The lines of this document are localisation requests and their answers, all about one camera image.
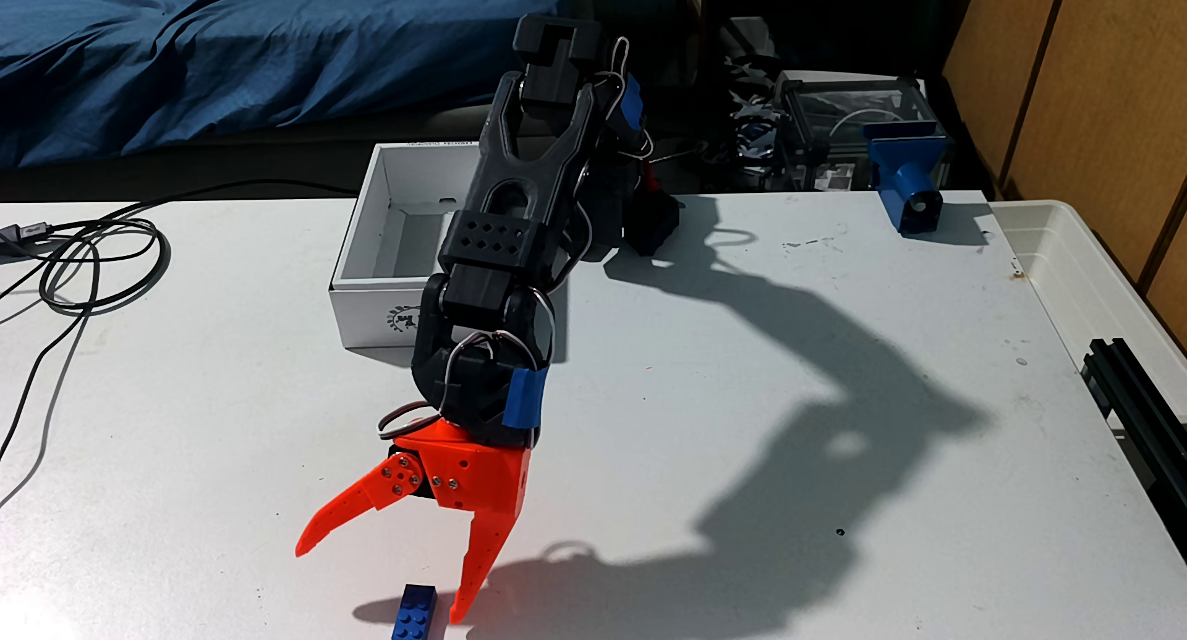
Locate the blue printed mount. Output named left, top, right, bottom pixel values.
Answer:
left=864, top=123, right=949, bottom=236

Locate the black aluminium rail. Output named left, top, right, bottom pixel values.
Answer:
left=1080, top=338, right=1187, bottom=560

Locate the black coiled cable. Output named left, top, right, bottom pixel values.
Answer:
left=0, top=178, right=363, bottom=511

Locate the grey bed base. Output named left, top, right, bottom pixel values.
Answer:
left=0, top=97, right=569, bottom=203

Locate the blue bed sheet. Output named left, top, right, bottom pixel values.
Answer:
left=0, top=0, right=569, bottom=170

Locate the white plastic bin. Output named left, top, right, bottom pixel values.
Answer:
left=987, top=199, right=1187, bottom=409

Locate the wooden cabinet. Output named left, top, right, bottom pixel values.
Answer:
left=941, top=0, right=1187, bottom=354

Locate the clear plastic case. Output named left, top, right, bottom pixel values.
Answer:
left=774, top=69, right=940, bottom=193

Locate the blue toy brick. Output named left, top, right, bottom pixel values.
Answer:
left=391, top=584, right=439, bottom=640

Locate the white cardboard box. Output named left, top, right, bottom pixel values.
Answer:
left=328, top=140, right=493, bottom=350

